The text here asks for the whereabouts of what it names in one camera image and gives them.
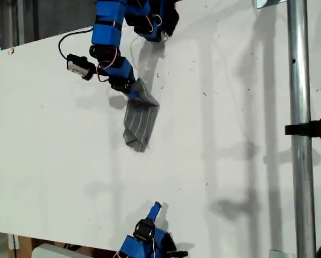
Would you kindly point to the grey white-striped towel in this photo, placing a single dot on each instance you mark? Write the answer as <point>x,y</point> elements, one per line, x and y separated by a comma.
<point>140,123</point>

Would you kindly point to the white box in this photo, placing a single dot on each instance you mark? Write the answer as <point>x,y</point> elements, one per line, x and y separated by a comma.
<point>55,252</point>

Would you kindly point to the wooden table leg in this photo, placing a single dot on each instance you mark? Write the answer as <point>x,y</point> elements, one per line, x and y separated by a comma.
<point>24,247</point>

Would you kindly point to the black clamp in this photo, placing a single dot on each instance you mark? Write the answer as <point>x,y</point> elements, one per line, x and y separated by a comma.
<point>309,128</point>

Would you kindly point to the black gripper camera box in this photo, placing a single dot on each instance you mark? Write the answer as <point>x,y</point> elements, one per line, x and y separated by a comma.
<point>78,66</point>
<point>144,228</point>

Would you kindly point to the black camera stalk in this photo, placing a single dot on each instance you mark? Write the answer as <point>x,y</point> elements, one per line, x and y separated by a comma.
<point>93,67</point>

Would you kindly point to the steel post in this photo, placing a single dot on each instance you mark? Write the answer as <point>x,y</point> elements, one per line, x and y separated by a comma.
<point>301,129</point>

